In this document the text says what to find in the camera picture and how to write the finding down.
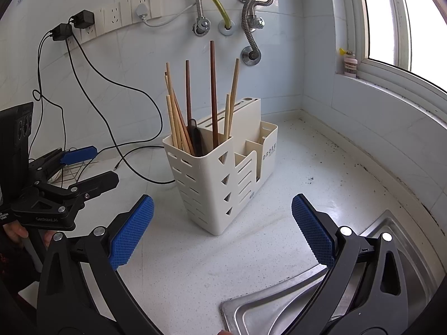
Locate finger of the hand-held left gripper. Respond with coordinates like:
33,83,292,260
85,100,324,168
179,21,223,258
28,145,98,183
31,170,120,214

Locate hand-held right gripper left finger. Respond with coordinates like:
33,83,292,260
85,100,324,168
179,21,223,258
36,194,165,335

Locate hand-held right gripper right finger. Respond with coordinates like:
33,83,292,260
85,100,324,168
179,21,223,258
284,193,409,335

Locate cream plastic utensil holder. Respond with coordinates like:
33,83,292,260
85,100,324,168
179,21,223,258
162,97,279,236

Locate black spoon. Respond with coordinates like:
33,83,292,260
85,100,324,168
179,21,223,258
189,119,204,156

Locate group of wooden chopsticks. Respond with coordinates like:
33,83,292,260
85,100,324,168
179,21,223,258
164,40,241,156

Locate person's left hand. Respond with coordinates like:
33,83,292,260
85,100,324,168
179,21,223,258
3,221,54,249

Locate stainless steel sink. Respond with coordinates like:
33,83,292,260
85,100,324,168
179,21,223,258
220,209,447,335

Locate black power adapter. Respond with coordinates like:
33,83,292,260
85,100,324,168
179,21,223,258
49,24,73,42
70,10,95,29

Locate small white bottle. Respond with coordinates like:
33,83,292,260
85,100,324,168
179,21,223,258
338,47,358,79

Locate wire rack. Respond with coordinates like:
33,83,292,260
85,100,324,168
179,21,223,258
52,159,93,185

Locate white wall socket strip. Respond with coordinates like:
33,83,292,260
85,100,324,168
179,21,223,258
66,0,165,44

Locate thick corrugated metal hose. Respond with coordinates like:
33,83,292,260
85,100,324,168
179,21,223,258
242,0,262,60

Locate white window frame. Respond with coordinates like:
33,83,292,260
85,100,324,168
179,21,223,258
330,0,447,93

